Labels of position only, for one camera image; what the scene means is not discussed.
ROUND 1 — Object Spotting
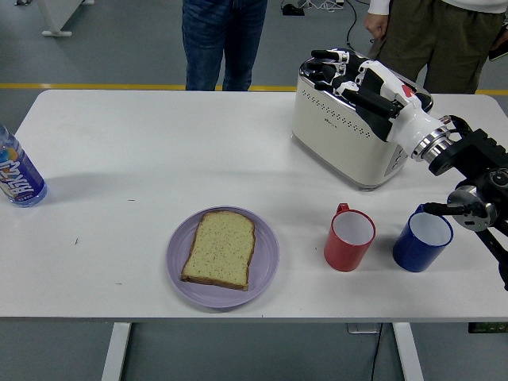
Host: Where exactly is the white cable bundle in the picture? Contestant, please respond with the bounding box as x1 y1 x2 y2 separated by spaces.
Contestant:
305 0 346 11

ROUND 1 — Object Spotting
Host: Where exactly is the dark phone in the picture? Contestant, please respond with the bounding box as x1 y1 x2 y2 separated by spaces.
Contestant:
488 37 508 63

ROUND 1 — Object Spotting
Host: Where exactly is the blue enamel mug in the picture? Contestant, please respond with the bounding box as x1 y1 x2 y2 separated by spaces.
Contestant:
391 203 454 274

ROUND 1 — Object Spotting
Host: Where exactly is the white table leg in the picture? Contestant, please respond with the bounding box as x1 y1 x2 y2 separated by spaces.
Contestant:
392 321 425 381
101 321 133 381

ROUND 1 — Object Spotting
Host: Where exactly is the black table control panel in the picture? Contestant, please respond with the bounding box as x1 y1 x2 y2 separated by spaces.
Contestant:
467 321 508 334

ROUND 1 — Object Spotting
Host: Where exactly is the cream chrome two-slot toaster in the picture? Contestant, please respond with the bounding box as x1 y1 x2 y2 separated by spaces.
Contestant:
291 47 434 194

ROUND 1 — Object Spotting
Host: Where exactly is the black toaster power cable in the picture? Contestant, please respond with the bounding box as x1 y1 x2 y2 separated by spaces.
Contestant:
344 0 359 52

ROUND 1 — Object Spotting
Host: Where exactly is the white background desk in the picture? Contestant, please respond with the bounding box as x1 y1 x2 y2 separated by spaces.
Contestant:
14 0 96 38

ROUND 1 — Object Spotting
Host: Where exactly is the yellow floor tape line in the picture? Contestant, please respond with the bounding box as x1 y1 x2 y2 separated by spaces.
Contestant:
0 82 508 97

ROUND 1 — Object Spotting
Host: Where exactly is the person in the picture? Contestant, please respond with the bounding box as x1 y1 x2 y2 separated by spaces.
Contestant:
181 0 269 92
364 0 508 95

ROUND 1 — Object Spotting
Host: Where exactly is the person's right hand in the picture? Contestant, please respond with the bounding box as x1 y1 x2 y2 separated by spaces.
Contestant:
364 13 390 40

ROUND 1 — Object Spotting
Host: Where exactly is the grey under-table bracket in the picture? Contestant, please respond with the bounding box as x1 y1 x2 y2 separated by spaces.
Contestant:
347 322 383 334

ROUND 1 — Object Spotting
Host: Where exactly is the black cable under table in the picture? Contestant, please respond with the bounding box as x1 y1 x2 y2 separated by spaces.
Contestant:
371 323 383 381

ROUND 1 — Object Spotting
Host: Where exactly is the purple round plate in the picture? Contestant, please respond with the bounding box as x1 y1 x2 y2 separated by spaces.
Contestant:
165 205 280 310

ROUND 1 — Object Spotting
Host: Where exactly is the brown-crust bread slice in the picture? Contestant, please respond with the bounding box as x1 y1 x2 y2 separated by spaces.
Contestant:
180 210 256 292

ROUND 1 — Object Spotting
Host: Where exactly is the red enamel mug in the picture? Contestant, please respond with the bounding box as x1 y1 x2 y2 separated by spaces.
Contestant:
323 202 377 273

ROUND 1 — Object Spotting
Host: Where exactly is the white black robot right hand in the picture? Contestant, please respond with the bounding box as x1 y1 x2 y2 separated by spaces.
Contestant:
309 48 448 147

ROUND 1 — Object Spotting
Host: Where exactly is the blue-label plastic water bottle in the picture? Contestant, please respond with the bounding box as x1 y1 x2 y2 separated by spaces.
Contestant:
0 122 48 208

